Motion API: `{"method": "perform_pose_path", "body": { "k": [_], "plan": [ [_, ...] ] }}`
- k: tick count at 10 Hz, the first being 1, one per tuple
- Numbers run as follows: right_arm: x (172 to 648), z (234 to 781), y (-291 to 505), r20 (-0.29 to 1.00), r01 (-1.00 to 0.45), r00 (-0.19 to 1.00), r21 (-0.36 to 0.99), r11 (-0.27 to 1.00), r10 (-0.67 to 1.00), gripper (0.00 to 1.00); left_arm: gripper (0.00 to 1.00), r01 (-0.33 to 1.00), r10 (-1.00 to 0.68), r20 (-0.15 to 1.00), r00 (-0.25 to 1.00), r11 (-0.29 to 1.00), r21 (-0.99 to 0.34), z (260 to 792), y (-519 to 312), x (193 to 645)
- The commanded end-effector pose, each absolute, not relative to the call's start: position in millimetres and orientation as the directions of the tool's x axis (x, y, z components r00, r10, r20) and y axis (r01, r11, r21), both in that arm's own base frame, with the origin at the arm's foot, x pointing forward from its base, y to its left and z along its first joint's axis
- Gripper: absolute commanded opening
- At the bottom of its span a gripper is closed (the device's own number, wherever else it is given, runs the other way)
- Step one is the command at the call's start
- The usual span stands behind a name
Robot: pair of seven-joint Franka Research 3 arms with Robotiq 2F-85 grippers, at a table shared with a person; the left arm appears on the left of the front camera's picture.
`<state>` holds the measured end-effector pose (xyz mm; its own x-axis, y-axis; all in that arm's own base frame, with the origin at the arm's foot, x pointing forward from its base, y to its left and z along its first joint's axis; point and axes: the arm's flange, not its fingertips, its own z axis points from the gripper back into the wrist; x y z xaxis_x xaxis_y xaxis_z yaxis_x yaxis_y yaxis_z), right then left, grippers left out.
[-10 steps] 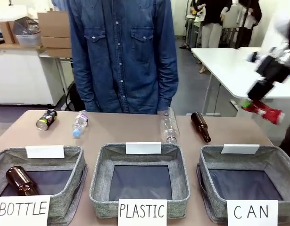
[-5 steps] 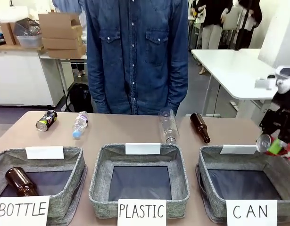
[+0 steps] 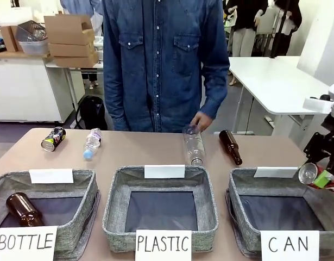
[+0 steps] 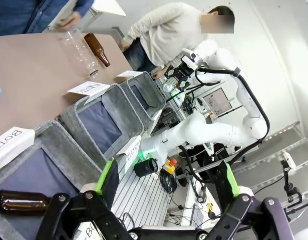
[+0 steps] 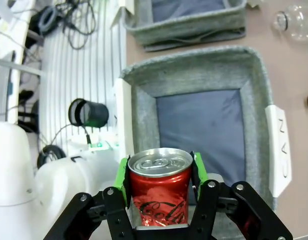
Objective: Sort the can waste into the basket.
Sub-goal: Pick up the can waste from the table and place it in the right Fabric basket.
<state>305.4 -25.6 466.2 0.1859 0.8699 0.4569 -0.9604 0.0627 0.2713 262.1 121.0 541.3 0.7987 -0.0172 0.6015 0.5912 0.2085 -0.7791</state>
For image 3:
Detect white office table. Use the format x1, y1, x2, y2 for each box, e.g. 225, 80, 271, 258
227, 55, 334, 135

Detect bystander in light blue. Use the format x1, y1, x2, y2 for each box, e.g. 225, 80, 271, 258
60, 0, 105, 89

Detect small blue-capped plastic bottle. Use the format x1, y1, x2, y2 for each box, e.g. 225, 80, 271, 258
83, 128, 103, 161

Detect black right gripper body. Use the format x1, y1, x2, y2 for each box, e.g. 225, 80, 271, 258
303, 111, 334, 171

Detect clear plastic storage bin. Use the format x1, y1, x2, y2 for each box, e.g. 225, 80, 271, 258
15, 21, 50, 55

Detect person's right denim forearm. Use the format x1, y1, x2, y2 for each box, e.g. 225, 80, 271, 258
102, 62, 131, 132

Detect white BOTTLE paper sign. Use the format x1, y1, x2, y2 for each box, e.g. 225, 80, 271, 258
0, 225, 59, 261

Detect open cardboard box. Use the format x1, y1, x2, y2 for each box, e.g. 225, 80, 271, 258
43, 14, 96, 46

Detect blank white card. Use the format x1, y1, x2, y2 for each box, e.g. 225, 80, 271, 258
28, 168, 75, 184
143, 164, 186, 179
253, 166, 299, 178

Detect small upright cardboard box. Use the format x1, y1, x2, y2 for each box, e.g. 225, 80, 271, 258
0, 24, 22, 53

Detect black drink can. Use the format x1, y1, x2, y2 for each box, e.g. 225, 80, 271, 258
41, 126, 67, 152

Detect person's left hand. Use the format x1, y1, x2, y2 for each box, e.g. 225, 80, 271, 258
191, 110, 213, 134

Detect black backpack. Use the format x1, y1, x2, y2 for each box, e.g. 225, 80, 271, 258
74, 95, 109, 131

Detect white PLASTIC paper sign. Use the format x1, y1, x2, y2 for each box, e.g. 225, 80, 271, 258
134, 229, 193, 261

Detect large clear plastic bottle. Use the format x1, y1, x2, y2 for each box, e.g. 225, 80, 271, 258
181, 123, 207, 167

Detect grey fabric basket can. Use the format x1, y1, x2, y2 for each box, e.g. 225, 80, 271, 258
225, 166, 334, 258

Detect white cabinet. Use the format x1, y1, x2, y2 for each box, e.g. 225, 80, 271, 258
0, 52, 62, 123

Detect white board panel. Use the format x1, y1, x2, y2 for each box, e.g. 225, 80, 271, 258
296, 0, 334, 80

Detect white CAN paper sign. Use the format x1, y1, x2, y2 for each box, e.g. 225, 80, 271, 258
260, 230, 320, 261

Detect red drink can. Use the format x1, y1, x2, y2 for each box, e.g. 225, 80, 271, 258
298, 162, 334, 194

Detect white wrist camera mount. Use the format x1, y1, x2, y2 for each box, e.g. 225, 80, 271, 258
303, 96, 334, 115

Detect bystander in white trousers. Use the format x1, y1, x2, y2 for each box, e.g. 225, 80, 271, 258
224, 0, 266, 58

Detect flat cardboard box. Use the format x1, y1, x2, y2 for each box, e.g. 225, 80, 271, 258
51, 51, 100, 68
48, 41, 96, 58

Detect grey fabric basket plastic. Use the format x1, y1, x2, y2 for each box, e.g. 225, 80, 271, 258
102, 164, 219, 254

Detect white box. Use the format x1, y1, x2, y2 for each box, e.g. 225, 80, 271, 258
0, 6, 34, 27

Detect grey fabric basket bottle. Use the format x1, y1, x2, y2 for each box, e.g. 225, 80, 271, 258
0, 169, 101, 261

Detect person's left denim forearm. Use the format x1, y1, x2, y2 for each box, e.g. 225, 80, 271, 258
198, 51, 231, 120

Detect black tripod pole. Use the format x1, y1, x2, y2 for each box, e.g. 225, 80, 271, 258
269, 0, 290, 59

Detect person's denim shirt torso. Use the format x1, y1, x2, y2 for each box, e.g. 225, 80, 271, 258
102, 0, 231, 134

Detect bystander in black coat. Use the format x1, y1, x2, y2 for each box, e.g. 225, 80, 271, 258
272, 0, 304, 57

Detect wide brown glass bottle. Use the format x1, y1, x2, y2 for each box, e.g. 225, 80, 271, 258
5, 192, 46, 227

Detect slim brown glass bottle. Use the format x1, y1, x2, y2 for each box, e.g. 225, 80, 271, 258
218, 129, 243, 166

